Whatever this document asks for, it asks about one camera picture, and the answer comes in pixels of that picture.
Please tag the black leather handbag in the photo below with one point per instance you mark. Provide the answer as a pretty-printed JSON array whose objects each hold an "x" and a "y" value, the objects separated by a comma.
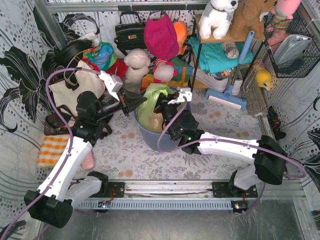
[{"x": 130, "y": 36}]

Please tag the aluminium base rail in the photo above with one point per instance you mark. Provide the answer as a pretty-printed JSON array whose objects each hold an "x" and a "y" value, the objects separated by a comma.
[{"x": 175, "y": 195}]

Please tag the colorful printed bag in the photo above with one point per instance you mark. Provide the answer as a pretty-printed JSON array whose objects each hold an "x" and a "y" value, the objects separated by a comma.
[{"x": 101, "y": 57}]

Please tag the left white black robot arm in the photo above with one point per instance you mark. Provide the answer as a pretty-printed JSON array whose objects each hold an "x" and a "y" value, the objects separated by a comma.
[{"x": 55, "y": 199}]

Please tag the blue trash bin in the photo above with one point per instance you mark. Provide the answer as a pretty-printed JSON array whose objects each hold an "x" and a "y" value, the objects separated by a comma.
[{"x": 152, "y": 140}]

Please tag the red cloth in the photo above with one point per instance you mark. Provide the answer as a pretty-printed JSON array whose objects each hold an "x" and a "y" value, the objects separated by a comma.
[{"x": 119, "y": 68}]

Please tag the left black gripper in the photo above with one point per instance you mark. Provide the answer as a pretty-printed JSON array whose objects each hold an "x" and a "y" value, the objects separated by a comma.
[{"x": 125, "y": 104}]

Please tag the black wire basket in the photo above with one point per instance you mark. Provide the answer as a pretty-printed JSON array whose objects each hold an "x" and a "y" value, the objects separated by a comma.
[{"x": 275, "y": 35}]

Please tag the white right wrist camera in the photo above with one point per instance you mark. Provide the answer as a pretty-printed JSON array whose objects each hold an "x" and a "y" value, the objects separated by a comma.
[{"x": 181, "y": 95}]

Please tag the grey baseball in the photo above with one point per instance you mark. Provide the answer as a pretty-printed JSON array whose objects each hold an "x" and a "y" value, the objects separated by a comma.
[{"x": 231, "y": 50}]

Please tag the yellow plush duck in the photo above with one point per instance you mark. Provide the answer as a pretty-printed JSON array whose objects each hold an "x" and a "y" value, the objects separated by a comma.
[{"x": 263, "y": 78}]

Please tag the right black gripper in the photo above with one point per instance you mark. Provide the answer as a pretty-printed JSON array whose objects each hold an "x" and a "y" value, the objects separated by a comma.
[{"x": 163, "y": 106}]

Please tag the orange plush toy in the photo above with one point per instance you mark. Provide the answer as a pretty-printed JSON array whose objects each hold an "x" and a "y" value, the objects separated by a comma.
[{"x": 181, "y": 34}]

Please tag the white plush dog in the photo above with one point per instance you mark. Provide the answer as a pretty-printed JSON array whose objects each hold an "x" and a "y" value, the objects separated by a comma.
[{"x": 216, "y": 18}]

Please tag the magenta fabric bag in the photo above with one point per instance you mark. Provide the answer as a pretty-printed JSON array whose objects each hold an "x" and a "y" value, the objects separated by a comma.
[{"x": 160, "y": 38}]

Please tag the pink white plush pig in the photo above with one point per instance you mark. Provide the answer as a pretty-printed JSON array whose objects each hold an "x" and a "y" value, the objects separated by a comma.
[{"x": 163, "y": 71}]

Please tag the pink plush toy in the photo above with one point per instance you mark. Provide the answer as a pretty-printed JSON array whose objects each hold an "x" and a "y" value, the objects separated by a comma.
[{"x": 284, "y": 10}]

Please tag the white sneakers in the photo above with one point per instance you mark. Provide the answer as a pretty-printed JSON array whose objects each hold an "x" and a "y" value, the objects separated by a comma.
[{"x": 220, "y": 85}]

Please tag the teal folded cloth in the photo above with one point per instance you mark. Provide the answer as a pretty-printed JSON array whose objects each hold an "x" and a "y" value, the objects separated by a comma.
[{"x": 213, "y": 58}]

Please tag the orange white checkered cloth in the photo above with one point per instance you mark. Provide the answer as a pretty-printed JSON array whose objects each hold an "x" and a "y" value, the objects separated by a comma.
[{"x": 51, "y": 150}]

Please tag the pink round object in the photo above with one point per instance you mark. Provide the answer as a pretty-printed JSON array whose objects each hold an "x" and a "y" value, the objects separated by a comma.
[{"x": 88, "y": 162}]

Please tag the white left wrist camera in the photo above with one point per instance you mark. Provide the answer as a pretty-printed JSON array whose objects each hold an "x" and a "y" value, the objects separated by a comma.
[{"x": 113, "y": 84}]

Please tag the metal handled broom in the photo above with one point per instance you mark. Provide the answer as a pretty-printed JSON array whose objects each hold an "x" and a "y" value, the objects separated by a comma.
[{"x": 257, "y": 107}]

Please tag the brown teddy bear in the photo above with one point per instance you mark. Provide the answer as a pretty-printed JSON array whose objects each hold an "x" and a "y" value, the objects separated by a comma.
[{"x": 249, "y": 15}]

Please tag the black metal shelf rack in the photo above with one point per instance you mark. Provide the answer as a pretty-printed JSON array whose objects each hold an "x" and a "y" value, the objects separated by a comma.
[{"x": 227, "y": 38}]

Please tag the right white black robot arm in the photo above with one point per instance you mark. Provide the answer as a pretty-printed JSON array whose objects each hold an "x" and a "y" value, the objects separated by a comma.
[{"x": 265, "y": 158}]

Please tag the silver pouch in basket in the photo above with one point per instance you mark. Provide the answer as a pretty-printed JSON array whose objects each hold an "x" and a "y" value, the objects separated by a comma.
[{"x": 291, "y": 48}]

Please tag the green plastic trash bag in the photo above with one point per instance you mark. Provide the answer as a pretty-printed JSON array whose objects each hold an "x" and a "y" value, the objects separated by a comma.
[{"x": 145, "y": 112}]

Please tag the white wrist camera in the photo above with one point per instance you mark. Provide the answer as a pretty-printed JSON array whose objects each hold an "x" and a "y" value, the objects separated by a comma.
[
  {"x": 113, "y": 84},
  {"x": 181, "y": 95}
]

